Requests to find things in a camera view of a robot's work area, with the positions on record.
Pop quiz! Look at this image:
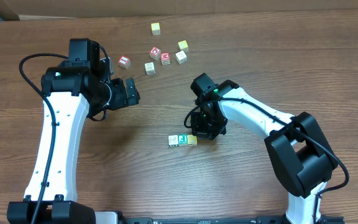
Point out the blue X letter block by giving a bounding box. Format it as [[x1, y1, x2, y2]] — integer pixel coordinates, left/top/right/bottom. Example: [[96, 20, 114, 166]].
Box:
[[187, 135, 198, 146]]

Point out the green F letter block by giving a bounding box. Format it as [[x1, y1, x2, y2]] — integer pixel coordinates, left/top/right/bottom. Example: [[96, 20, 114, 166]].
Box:
[[178, 134, 188, 146]]

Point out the red I letter block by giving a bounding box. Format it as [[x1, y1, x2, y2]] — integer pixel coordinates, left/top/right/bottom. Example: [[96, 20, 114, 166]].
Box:
[[118, 55, 131, 69]]

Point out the wooden block red side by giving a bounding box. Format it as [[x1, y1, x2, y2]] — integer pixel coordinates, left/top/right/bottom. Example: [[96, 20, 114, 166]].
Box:
[[144, 62, 155, 75]]

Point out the green B letter block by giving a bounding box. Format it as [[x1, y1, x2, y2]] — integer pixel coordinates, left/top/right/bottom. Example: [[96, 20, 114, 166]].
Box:
[[168, 135, 179, 147]]

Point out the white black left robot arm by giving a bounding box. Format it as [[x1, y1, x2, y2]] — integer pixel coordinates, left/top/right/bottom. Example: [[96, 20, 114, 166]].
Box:
[[7, 39, 140, 223]]

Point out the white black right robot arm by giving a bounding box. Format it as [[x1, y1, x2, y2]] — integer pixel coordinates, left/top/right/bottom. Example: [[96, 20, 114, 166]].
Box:
[[184, 73, 343, 223]]

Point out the red G letter block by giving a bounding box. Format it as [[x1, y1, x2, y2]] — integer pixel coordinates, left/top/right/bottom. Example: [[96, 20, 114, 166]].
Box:
[[149, 47, 161, 60]]

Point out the red M letter block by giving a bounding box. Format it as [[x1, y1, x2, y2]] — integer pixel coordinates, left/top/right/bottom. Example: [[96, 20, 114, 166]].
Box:
[[160, 52, 171, 65]]

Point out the wooden number 3 block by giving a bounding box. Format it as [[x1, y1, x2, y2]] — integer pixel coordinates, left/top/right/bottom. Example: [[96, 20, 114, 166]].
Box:
[[175, 50, 188, 64]]

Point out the far yellow letter block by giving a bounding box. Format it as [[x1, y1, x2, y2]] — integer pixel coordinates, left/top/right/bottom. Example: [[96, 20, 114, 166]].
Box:
[[150, 22, 161, 35]]

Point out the yellow G letter block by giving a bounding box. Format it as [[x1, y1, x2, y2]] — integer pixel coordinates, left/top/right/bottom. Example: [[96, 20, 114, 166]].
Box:
[[178, 40, 189, 52]]

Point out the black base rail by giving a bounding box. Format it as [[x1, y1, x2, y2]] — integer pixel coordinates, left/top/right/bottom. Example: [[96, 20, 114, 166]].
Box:
[[94, 210, 345, 224]]

